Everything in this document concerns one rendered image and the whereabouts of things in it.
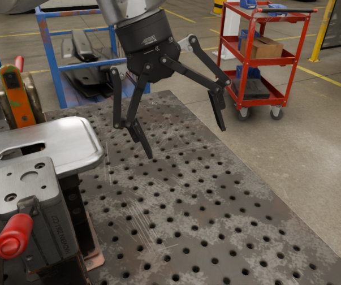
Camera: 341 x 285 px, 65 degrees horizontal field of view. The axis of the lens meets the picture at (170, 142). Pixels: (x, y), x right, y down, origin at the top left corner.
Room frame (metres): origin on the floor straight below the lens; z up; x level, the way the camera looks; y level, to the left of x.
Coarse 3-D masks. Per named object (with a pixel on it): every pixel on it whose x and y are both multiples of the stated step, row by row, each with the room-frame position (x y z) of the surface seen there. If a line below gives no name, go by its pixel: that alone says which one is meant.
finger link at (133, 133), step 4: (120, 120) 0.38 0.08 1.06; (124, 120) 0.38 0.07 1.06; (120, 124) 0.38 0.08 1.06; (124, 124) 0.38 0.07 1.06; (132, 124) 0.38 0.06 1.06; (128, 128) 0.38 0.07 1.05; (132, 128) 0.38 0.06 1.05; (132, 132) 0.38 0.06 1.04; (132, 136) 0.38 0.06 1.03; (136, 136) 0.38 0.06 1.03; (136, 140) 0.38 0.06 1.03
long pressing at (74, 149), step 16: (16, 128) 0.46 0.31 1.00; (32, 128) 0.45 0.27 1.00; (48, 128) 0.45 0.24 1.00; (64, 128) 0.45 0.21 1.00; (80, 128) 0.45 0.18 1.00; (0, 144) 0.40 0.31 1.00; (16, 144) 0.40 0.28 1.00; (32, 144) 0.40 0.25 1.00; (48, 144) 0.40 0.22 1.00; (64, 144) 0.40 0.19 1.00; (80, 144) 0.40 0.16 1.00; (96, 144) 0.40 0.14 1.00; (0, 160) 0.35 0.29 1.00; (16, 160) 0.35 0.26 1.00; (64, 160) 0.35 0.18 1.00; (80, 160) 0.35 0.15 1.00; (96, 160) 0.35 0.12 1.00; (64, 176) 0.32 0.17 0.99
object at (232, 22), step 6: (228, 0) 4.11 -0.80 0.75; (234, 0) 4.02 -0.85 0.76; (228, 12) 4.08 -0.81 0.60; (234, 12) 4.03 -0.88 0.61; (228, 18) 4.06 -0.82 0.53; (234, 18) 4.03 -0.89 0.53; (228, 24) 4.04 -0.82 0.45; (234, 24) 4.04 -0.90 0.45; (228, 30) 4.03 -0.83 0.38; (234, 30) 4.04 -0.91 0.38; (222, 48) 4.07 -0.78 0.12; (216, 54) 4.09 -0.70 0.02; (222, 54) 4.07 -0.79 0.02; (228, 54) 4.02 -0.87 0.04
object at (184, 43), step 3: (183, 39) 0.41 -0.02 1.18; (186, 39) 0.41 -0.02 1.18; (195, 39) 0.41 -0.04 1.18; (180, 42) 0.41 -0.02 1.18; (183, 42) 0.41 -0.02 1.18; (186, 42) 0.41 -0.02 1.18; (180, 45) 0.41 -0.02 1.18; (183, 45) 0.41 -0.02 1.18; (186, 45) 0.41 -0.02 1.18; (189, 45) 0.41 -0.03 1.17; (183, 48) 0.41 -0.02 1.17; (186, 48) 0.41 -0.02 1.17; (189, 48) 0.40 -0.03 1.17; (192, 48) 0.40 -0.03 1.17; (189, 51) 0.41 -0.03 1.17
